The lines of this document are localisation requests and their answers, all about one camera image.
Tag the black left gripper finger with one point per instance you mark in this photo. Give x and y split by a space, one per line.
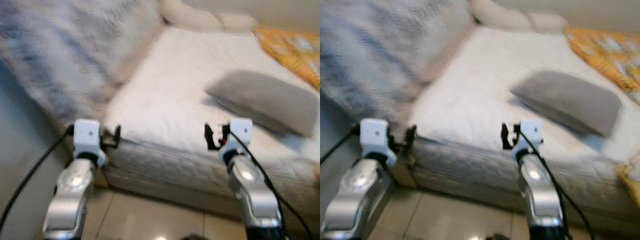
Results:
117 135
411 136

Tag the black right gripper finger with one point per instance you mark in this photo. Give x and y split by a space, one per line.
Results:
208 136
505 136

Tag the grey pillow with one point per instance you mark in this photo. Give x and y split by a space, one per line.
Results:
265 100
570 102

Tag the yellow cartoon print blanket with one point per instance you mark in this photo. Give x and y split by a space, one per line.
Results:
610 55
295 50

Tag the white quilted mattress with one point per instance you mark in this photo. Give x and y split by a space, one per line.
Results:
465 90
190 90

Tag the grey bed base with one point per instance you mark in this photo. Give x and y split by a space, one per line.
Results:
450 195
165 189

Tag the grey printed large cushion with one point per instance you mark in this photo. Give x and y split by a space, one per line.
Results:
380 50
65 45

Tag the small cream headboard cushion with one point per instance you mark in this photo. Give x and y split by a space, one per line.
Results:
237 22
547 22

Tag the large cream headboard cushion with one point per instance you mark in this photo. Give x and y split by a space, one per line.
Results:
187 15
500 15

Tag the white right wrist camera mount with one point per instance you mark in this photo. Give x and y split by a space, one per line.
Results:
240 135
531 135

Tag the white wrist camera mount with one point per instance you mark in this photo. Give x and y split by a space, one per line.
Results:
531 135
86 137
240 135
375 137

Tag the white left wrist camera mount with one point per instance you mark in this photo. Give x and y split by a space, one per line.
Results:
86 137
375 137

